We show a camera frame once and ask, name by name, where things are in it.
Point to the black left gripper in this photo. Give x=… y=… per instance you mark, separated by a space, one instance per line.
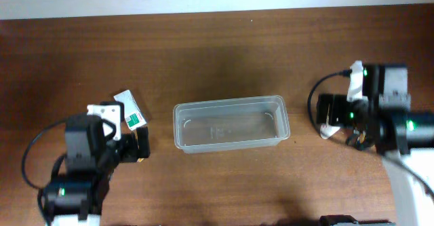
x=143 y=142

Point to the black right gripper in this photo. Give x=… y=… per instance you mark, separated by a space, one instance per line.
x=323 y=109

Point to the white spray bottle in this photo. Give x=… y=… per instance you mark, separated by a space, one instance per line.
x=327 y=131

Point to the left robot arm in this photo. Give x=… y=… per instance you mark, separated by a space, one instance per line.
x=80 y=178

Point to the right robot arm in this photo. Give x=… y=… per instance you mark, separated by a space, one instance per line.
x=377 y=111

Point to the clear plastic container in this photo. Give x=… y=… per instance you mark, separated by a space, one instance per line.
x=230 y=124

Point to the white green sachet packet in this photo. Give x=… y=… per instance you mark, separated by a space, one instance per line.
x=132 y=114

